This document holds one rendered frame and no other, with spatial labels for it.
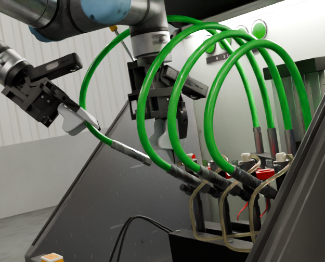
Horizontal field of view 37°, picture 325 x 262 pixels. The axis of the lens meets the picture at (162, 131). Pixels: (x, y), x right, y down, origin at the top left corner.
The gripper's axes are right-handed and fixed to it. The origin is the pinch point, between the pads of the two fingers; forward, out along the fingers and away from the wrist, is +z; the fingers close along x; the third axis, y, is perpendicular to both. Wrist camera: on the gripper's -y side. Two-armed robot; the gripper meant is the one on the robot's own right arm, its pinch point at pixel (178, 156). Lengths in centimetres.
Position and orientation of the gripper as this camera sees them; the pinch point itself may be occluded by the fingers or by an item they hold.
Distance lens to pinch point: 98.0
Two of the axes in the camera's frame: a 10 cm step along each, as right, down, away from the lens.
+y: -8.1, 1.6, -5.7
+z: 1.6, 9.9, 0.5
